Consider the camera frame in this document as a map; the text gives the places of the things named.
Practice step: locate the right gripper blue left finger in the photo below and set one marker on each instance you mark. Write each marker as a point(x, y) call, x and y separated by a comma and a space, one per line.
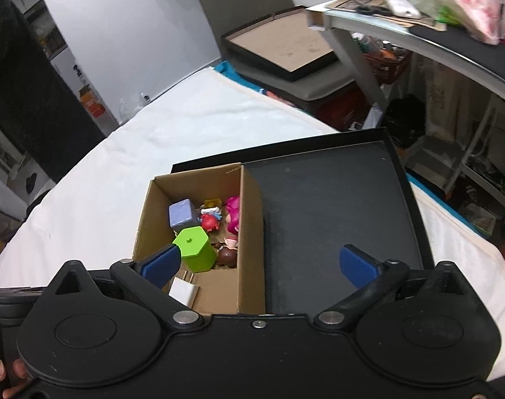
point(142, 283)

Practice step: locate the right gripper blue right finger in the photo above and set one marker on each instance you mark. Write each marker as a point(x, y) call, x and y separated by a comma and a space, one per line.
point(374, 280)

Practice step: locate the white usb wall charger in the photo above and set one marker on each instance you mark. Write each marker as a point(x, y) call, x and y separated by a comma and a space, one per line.
point(183, 289)

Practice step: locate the green hexagonal container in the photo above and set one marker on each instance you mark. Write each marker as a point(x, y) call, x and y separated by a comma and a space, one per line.
point(196, 250)

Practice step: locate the brown-haired girl figurine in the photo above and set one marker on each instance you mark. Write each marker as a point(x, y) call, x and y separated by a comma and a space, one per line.
point(227, 252)

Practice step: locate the red and yellow toy figure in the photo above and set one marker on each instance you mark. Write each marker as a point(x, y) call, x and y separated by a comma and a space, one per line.
point(210, 214)

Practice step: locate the pink dinosaur costume figurine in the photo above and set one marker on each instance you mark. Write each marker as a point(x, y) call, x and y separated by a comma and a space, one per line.
point(232, 218)

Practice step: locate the person's hand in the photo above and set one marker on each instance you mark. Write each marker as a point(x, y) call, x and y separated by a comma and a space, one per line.
point(20, 371)

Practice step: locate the purple toy block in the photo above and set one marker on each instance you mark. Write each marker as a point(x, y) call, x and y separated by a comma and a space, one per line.
point(182, 214)

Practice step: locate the black shallow tray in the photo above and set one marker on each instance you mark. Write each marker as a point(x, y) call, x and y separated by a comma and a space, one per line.
point(319, 194)

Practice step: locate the brown cardboard box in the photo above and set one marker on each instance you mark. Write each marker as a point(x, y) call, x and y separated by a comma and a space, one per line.
point(222, 290)

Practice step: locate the white table cloth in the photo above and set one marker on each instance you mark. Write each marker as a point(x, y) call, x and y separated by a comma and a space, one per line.
point(92, 214)

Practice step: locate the grey metal desk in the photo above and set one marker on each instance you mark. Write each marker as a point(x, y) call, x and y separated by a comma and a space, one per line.
point(480, 62)

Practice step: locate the black framed cork board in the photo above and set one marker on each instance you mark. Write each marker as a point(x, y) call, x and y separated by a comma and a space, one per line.
point(281, 44)

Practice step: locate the white wire shelf rack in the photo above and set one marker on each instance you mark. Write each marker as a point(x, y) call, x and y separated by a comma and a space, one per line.
point(441, 163)

